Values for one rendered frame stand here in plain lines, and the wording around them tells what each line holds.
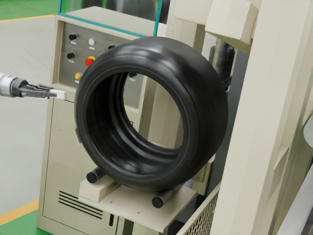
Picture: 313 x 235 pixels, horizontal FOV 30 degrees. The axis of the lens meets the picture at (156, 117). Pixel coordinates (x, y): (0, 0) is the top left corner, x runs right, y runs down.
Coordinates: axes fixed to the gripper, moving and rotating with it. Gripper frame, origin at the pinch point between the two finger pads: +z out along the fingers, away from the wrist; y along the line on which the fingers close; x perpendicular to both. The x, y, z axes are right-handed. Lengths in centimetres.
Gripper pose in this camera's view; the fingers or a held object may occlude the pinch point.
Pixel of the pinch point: (58, 94)
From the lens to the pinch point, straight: 235.8
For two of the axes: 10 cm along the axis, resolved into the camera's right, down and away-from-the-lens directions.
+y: 4.1, -2.9, 8.6
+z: 9.1, 1.6, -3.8
